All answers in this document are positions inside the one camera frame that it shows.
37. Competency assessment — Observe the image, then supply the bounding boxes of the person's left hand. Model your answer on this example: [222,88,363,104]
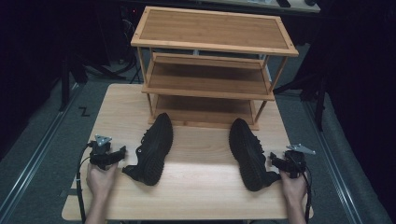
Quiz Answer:
[86,162,120,200]

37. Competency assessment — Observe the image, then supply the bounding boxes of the metal floor rail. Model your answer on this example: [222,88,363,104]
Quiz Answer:
[303,99,364,224]
[0,83,82,220]

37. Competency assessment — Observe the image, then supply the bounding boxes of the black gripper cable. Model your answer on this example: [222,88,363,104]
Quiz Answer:
[302,166,314,224]
[75,142,94,224]

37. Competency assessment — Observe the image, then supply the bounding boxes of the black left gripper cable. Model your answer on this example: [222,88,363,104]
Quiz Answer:
[75,142,94,224]

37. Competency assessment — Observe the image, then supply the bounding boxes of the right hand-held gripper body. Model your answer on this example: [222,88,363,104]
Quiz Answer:
[283,143,316,179]

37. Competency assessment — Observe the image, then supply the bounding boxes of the black knit sneaker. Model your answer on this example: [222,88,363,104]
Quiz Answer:
[121,112,174,187]
[228,118,282,192]

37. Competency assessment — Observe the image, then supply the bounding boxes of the black metal stand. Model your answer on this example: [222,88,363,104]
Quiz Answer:
[274,71,329,133]
[58,52,90,113]

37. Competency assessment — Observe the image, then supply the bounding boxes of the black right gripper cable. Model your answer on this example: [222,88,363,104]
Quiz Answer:
[302,166,314,224]

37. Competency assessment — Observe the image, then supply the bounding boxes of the bundle of dark cables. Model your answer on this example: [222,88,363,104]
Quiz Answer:
[120,7,145,84]

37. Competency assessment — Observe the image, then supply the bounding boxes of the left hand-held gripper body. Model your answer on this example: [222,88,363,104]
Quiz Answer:
[88,133,113,171]

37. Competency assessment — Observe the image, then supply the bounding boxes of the person's right hand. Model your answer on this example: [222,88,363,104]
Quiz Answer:
[278,170,308,203]

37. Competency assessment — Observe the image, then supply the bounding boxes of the three-tier wooden shoe rack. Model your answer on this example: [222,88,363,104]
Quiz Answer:
[130,6,300,131]

